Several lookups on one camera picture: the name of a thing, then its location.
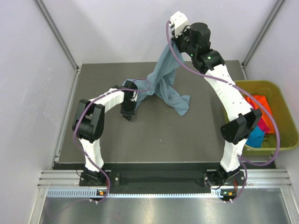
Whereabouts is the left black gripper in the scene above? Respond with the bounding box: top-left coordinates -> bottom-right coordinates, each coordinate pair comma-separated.
120,99 -> 136,121

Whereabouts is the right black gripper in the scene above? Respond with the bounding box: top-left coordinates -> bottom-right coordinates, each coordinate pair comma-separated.
171,25 -> 197,58

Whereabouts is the light blue t shirt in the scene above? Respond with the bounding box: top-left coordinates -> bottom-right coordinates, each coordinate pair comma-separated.
133,43 -> 190,116

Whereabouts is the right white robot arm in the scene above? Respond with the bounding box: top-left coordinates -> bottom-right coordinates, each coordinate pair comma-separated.
172,22 -> 262,185

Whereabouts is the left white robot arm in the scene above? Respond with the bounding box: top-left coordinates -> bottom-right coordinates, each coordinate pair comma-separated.
72,81 -> 138,185

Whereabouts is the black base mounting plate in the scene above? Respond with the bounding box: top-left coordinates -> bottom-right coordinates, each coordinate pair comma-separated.
79,162 -> 245,193

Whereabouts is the orange t shirt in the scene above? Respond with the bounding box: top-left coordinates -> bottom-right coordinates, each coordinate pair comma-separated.
244,95 -> 272,120

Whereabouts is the magenta t shirt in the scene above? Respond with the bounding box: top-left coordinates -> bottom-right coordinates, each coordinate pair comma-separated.
258,110 -> 275,134

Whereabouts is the bright blue t shirt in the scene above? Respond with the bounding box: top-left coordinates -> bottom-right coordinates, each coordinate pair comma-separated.
246,126 -> 265,148

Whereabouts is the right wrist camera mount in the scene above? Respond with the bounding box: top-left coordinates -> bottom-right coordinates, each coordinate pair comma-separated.
169,11 -> 189,38

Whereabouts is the right aluminium corner post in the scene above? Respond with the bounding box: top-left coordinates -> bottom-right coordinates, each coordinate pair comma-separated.
241,0 -> 286,69

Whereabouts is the aluminium corner post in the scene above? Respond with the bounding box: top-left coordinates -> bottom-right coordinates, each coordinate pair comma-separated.
241,0 -> 286,69
33,0 -> 79,71

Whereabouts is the slotted grey cable duct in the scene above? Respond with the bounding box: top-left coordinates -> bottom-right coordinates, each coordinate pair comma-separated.
47,189 -> 233,198

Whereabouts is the left aluminium corner post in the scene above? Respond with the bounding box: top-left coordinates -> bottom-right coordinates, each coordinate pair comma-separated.
33,0 -> 79,71

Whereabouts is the aluminium frame rail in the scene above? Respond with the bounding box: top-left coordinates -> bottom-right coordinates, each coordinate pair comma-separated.
37,169 -> 292,189

